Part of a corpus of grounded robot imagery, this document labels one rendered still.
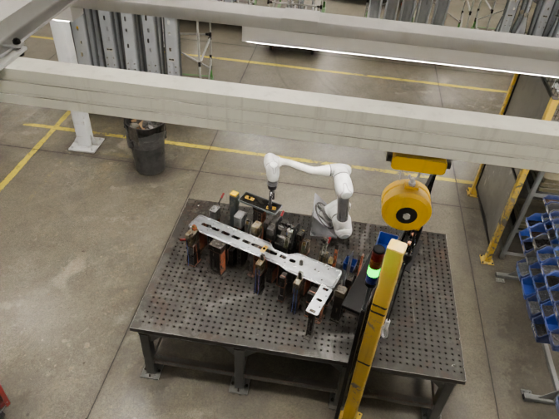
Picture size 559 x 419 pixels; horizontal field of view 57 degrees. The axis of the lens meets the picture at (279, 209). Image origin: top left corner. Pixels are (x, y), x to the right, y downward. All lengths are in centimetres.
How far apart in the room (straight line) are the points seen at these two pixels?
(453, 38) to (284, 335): 272
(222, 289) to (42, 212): 285
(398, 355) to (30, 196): 464
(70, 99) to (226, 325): 289
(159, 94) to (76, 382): 375
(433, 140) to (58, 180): 596
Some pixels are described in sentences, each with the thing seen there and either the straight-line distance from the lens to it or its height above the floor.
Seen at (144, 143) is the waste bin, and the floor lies 51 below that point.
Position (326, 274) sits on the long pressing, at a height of 100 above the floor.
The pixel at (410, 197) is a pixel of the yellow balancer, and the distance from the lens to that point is 154.
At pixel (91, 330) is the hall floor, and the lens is 523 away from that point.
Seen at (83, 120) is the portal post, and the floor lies 43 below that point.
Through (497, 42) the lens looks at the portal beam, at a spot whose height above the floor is 333.
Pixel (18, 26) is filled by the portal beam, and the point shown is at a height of 342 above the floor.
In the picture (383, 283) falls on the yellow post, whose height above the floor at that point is 171.
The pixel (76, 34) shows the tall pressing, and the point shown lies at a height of 113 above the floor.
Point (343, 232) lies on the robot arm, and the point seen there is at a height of 93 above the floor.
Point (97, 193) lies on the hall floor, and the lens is 667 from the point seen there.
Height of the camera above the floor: 406
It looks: 41 degrees down
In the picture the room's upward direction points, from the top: 4 degrees clockwise
